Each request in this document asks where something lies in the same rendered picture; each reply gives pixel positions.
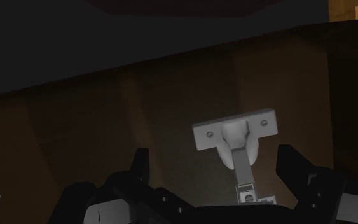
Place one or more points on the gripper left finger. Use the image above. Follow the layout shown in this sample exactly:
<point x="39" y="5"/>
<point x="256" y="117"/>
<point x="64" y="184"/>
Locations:
<point x="141" y="198"/>

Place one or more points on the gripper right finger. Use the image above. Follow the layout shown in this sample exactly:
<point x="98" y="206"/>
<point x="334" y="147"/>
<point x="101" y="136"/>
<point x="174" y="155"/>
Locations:
<point x="318" y="189"/>

